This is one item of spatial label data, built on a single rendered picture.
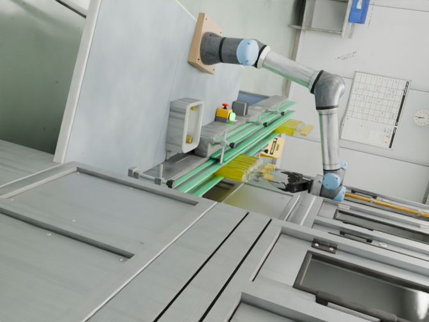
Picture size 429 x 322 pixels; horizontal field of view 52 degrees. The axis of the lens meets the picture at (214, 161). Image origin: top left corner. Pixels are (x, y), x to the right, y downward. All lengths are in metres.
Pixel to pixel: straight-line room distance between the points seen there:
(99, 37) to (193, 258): 0.79
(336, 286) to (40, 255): 0.61
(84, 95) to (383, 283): 0.98
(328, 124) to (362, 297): 1.07
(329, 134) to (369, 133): 6.09
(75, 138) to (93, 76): 0.20
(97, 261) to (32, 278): 0.12
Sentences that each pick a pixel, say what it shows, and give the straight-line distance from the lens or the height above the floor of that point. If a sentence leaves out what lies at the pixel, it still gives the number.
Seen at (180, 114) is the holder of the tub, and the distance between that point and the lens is 1.93.
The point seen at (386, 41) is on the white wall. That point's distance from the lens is 7.89.
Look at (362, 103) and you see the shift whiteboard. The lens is 7.94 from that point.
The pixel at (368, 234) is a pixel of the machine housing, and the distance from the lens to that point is 2.20.
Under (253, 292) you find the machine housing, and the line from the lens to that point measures 0.87.
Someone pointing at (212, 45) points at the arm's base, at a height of 0.84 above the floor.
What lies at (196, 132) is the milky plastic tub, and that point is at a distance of 2.08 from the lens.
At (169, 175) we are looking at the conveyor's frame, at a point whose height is 0.86.
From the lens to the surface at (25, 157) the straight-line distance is 1.45.
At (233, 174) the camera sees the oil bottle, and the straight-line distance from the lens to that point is 2.14.
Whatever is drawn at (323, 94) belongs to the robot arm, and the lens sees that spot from 1.92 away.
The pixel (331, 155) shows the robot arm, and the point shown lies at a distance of 1.96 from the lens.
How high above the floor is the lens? 1.58
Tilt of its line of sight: 18 degrees down
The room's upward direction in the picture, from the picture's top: 104 degrees clockwise
